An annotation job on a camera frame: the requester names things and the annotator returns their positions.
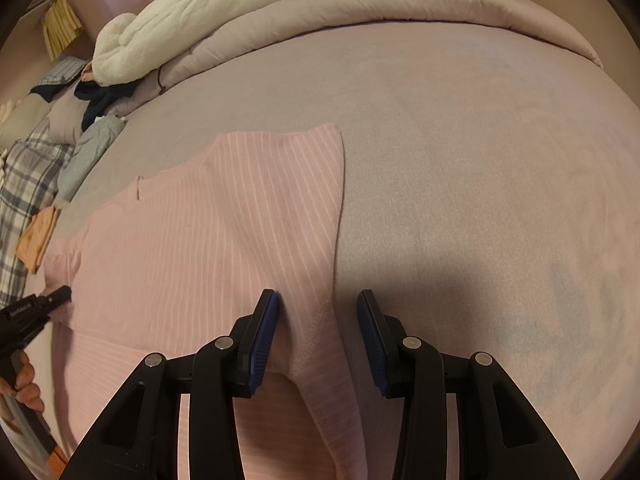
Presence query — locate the mauve comforter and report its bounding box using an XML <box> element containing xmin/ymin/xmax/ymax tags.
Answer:
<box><xmin>120</xmin><ymin>0</ymin><xmax>604</xmax><ymax>117</ymax></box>

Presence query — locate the plaid pillow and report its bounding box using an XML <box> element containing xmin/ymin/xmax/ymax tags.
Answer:
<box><xmin>0</xmin><ymin>120</ymin><xmax>76</xmax><ymax>307</ymax></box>

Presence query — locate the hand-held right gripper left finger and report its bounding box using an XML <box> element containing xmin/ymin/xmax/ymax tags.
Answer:
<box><xmin>60</xmin><ymin>288</ymin><xmax>281</xmax><ymax>480</ymax></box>

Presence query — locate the folded orange cloth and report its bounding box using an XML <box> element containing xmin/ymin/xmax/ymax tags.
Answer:
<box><xmin>15</xmin><ymin>206</ymin><xmax>62</xmax><ymax>274</ymax></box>

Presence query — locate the pink striped shirt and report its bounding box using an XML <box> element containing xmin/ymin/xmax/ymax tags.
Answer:
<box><xmin>42</xmin><ymin>122</ymin><xmax>373</xmax><ymax>480</ymax></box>

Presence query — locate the yellow striped cloth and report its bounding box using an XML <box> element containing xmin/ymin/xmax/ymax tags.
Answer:
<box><xmin>42</xmin><ymin>0</ymin><xmax>84</xmax><ymax>62</ymax></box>

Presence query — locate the folded grey cloth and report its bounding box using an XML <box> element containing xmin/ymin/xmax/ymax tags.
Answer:
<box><xmin>59</xmin><ymin>114</ymin><xmax>126</xmax><ymax>202</ymax></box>

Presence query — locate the grey pillow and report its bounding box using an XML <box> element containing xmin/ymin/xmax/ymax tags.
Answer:
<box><xmin>0</xmin><ymin>94</ymin><xmax>90</xmax><ymax>147</ymax></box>

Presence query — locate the blue plaid cloth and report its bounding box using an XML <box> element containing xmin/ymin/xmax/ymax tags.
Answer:
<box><xmin>30</xmin><ymin>56</ymin><xmax>89</xmax><ymax>99</ymax></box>

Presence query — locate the white plush blanket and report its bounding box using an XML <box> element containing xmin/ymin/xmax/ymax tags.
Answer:
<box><xmin>92</xmin><ymin>0</ymin><xmax>313</xmax><ymax>87</ymax></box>

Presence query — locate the dark clothing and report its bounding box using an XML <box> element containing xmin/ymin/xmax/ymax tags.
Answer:
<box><xmin>74</xmin><ymin>77</ymin><xmax>139</xmax><ymax>131</ymax></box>

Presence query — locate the mauve bed sheet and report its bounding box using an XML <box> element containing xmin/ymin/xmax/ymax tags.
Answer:
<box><xmin>30</xmin><ymin>20</ymin><xmax>640</xmax><ymax>480</ymax></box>

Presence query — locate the person's left hand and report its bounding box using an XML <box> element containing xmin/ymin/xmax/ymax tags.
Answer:
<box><xmin>0</xmin><ymin>349</ymin><xmax>47</xmax><ymax>428</ymax></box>

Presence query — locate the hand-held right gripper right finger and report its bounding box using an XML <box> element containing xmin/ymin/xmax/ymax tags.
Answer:
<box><xmin>356</xmin><ymin>289</ymin><xmax>581</xmax><ymax>480</ymax></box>

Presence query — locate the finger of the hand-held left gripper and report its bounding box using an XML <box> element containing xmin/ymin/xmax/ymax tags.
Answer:
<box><xmin>36</xmin><ymin>285</ymin><xmax>73</xmax><ymax>313</ymax></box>

